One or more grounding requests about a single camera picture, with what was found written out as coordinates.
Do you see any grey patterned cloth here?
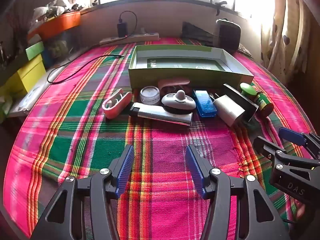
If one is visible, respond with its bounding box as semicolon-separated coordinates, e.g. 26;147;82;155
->
237;44;253;56

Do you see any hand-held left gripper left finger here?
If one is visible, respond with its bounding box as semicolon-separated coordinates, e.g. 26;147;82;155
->
30;144;136;240

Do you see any green-topped white knob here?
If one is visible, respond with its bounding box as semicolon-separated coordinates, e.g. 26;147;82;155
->
239;82;257;97

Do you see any pink plastic clip case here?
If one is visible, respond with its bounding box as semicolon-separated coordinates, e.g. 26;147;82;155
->
102;88;133;119

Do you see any green cardboard storage box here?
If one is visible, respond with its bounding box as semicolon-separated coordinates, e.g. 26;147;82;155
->
26;41;45;61

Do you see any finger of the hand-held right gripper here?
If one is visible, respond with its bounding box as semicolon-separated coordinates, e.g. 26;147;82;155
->
278;127;320;158
253;136;320;170

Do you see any red-lid green-label bottle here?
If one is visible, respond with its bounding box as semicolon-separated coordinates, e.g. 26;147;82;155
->
254;91;275;117

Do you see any white power strip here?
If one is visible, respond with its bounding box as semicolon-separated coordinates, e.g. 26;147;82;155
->
99;32;160;46

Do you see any small clear plastic jar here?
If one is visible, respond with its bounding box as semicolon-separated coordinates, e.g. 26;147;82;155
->
139;86;161;105

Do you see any blue storage box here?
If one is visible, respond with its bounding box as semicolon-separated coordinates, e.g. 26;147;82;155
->
41;47;54;68

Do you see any black rectangular block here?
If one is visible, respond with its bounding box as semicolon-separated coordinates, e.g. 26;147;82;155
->
222;84;259;122

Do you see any black charger cable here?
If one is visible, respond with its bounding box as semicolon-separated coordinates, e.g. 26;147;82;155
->
47;11;138;84

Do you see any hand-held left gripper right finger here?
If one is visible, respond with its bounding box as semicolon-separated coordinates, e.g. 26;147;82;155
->
185;144;292;240

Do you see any white charger adapter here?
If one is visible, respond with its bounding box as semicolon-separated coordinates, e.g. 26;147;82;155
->
212;94;246;127

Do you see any pile of crumpled clutter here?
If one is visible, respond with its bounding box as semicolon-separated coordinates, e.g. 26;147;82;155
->
31;0;80;22

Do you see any white grey knobbed gadget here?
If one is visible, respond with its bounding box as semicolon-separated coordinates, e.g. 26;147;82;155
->
161;89;196;111

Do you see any pink flat plastic piece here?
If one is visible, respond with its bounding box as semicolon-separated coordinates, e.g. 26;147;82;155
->
157;78;190;91

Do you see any grey black speaker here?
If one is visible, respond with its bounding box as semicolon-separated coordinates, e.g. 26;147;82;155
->
215;19;242;53

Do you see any dark folded cloth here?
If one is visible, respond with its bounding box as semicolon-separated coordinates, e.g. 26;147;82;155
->
181;21;220;47

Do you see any black charger adapter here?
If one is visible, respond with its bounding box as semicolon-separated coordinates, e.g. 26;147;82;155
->
117;22;128;38

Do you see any orange plastic basket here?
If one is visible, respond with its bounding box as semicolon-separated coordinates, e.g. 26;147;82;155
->
37;11;81;39

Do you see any cream patterned curtain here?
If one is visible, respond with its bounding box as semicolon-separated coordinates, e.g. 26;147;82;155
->
260;0;316;80

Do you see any blue transparent plastic box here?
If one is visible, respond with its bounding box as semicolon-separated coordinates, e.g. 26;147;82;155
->
193;89;217;118

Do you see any silver black lighter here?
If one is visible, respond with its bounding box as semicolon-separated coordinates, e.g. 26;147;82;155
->
129;102;194;127

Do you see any yellow cardboard storage box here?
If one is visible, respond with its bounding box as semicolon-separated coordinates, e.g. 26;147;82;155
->
0;55;47;98

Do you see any black hook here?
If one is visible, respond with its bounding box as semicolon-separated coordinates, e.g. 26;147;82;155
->
214;1;227;16

